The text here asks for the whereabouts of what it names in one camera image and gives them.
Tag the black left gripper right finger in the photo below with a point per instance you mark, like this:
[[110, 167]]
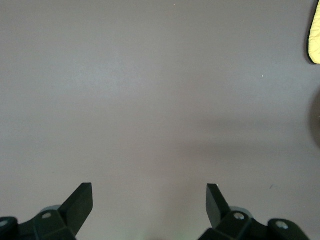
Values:
[[220, 215]]

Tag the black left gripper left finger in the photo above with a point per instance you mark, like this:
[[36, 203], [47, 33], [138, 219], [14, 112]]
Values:
[[75, 212]]

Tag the yellow quilted oven mitt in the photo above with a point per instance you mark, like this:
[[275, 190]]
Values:
[[315, 37]]

